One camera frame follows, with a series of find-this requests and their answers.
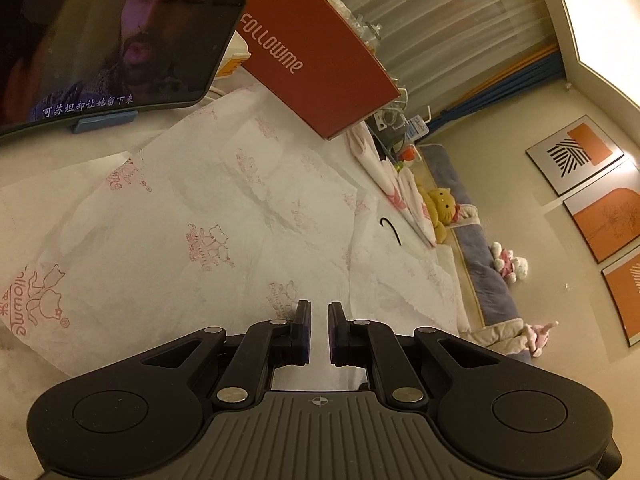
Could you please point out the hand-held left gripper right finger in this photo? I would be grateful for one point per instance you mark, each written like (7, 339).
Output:
(337, 335)

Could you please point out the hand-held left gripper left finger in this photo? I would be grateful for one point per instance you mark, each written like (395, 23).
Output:
(302, 335)

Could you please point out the white pink-printed shopping bag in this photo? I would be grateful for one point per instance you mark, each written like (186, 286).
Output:
(200, 200)

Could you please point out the clear plastic bag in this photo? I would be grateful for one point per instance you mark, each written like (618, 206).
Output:
(357, 17)

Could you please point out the small folded pink-print cloth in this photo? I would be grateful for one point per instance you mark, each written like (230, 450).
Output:
(417, 210)

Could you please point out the beige back cushion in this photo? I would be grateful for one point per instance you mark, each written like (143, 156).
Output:
(495, 340)

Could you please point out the grey-blue sofa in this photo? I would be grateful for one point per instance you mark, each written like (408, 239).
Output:
(480, 260)

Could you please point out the yellow plush cat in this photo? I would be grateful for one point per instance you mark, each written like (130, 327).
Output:
(442, 207)

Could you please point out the large folded pink-print cloth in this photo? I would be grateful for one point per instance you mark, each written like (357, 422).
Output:
(372, 160)

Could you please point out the white plush bear pair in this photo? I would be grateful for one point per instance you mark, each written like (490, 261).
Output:
(510, 262)

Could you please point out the orange toy in clear box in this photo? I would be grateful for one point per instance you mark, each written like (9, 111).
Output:
(407, 156)

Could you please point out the pink plush rabbit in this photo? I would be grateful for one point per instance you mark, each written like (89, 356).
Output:
(540, 337)

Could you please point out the milk carton with straw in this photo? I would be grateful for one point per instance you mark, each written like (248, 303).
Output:
(416, 127)

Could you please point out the red cardboard box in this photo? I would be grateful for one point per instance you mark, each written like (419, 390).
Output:
(310, 60)

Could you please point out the white power bank orange label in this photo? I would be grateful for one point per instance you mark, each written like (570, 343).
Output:
(232, 57)

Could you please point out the blue phone stand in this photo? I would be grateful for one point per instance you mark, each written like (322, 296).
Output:
(102, 121)

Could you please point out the blue curtain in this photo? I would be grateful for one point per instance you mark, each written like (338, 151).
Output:
(500, 85)

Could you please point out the sheer white curtain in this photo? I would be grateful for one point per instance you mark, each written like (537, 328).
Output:
(425, 20)

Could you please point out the smartphone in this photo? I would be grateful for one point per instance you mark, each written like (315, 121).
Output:
(100, 35)

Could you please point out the wall picture with white stripes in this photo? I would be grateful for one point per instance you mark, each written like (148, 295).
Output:
(625, 295)

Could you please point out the wall picture with orange arch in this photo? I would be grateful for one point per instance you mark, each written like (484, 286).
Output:
(605, 215)

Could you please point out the wall picture with black stripes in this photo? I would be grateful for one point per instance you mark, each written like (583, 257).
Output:
(575, 157)

